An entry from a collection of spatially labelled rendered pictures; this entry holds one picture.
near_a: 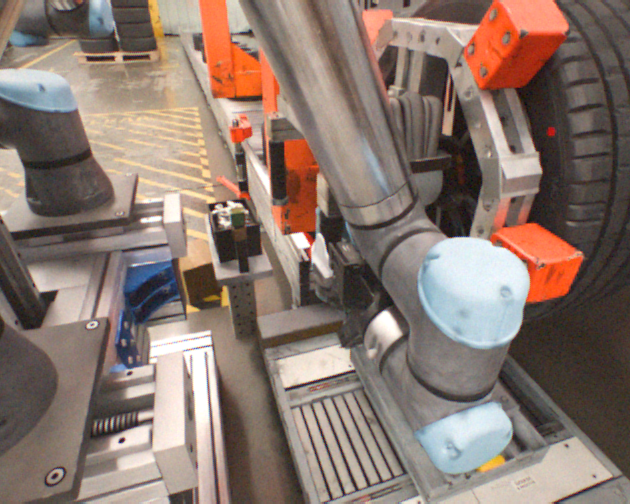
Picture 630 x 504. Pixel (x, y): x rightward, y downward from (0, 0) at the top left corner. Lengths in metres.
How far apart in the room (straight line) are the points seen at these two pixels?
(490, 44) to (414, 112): 0.12
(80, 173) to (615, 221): 0.87
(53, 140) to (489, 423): 0.76
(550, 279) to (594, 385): 1.20
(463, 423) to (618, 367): 1.56
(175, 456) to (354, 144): 0.37
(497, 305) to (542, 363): 1.47
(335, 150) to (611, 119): 0.43
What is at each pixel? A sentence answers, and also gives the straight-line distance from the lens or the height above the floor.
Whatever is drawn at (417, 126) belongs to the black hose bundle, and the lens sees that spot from 0.57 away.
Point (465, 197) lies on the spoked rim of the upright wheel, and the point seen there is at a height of 0.83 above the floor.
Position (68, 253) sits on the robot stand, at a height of 0.73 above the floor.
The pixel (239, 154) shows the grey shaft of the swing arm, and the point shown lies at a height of 0.36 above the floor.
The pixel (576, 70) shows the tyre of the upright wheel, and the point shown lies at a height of 1.08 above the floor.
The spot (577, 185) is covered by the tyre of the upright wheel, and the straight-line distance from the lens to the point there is 0.63.
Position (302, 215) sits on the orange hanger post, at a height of 0.59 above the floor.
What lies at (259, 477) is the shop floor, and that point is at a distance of 1.31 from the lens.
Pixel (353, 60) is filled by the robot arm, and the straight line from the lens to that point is 0.30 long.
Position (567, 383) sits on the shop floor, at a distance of 1.73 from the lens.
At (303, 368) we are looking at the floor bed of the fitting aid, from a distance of 1.42.
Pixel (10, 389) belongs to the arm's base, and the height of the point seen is 0.87.
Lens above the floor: 1.17
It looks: 34 degrees down
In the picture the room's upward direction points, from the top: straight up
